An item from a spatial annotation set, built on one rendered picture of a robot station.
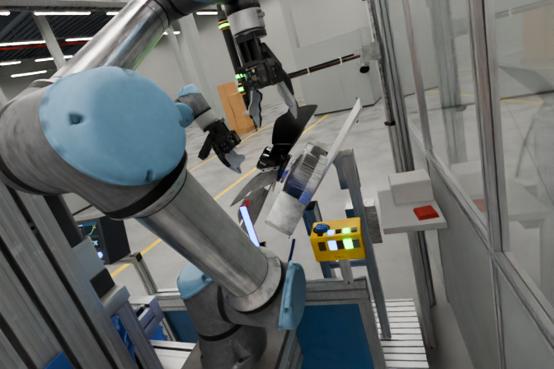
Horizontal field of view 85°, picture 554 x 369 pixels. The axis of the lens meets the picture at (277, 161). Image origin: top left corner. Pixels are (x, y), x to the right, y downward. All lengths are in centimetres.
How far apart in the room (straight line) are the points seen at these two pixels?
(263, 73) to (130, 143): 42
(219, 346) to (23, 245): 39
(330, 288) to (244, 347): 49
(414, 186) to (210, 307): 108
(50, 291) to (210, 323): 28
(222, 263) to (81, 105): 28
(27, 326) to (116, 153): 38
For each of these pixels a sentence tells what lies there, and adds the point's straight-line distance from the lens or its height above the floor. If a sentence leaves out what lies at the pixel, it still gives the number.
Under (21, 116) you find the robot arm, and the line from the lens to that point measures 36.
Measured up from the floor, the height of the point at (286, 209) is 101.
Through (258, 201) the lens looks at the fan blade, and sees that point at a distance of 146.
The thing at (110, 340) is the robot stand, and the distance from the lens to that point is 71.
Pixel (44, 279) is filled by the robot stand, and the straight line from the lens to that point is 62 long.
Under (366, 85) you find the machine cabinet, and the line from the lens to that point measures 840.
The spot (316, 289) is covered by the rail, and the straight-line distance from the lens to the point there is 116.
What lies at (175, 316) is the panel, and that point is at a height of 73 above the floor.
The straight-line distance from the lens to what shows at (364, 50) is 153.
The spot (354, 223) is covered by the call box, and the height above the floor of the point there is 107.
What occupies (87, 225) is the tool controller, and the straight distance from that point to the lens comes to 141.
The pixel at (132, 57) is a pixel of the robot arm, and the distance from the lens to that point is 57.
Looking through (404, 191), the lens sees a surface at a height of 93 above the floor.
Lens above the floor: 159
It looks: 16 degrees down
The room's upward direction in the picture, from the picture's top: 17 degrees counter-clockwise
